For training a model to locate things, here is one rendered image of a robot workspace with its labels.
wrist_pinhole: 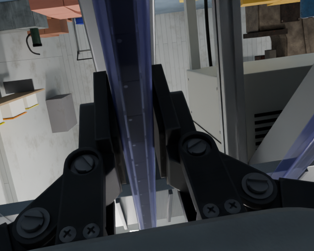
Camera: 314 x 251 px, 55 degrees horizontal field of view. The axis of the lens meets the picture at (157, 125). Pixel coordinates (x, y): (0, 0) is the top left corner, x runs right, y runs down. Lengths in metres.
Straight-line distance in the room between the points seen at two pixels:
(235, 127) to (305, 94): 0.22
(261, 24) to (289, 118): 5.97
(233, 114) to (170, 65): 8.96
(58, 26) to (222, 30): 6.16
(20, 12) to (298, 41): 5.02
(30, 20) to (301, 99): 4.95
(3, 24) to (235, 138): 4.99
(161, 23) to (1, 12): 5.27
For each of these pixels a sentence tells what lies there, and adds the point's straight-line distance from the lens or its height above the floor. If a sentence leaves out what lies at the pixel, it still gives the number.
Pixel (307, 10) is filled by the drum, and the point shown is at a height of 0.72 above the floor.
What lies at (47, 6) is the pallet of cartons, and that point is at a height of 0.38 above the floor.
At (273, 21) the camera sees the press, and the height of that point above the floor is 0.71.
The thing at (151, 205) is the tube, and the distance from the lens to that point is 0.20.
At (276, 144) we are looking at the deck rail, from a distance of 0.53.
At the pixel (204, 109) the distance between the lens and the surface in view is 0.88.
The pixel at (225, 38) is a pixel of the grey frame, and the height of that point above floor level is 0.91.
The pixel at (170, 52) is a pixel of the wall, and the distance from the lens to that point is 9.52.
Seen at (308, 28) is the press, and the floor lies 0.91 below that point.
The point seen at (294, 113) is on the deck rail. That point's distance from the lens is 0.47.
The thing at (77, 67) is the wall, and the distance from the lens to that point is 8.85.
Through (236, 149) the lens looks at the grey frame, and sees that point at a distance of 0.63.
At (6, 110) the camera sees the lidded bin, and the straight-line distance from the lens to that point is 5.09.
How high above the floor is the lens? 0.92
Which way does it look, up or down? 15 degrees up
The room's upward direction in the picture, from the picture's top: 173 degrees clockwise
